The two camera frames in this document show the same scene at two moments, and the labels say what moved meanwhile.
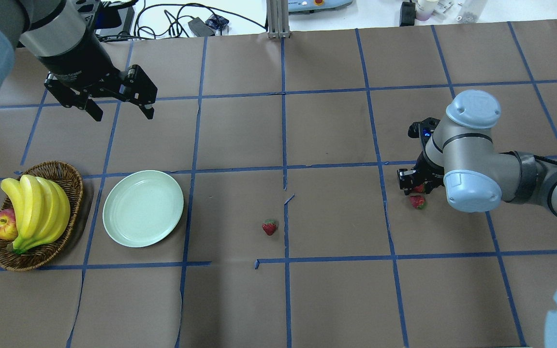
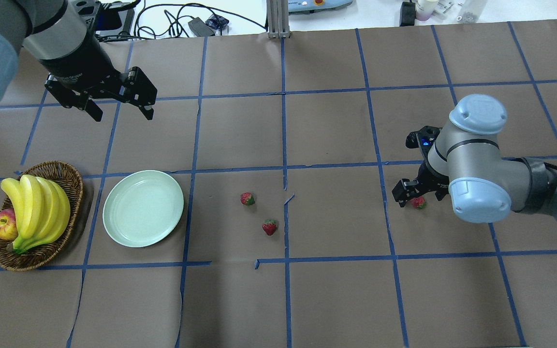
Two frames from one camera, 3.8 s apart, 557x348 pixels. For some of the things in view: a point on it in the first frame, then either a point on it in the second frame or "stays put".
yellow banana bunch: x=42 y=208 stays put
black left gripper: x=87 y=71 stays put
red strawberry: x=269 y=226 stays put
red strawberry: x=418 y=202 → x=247 y=198
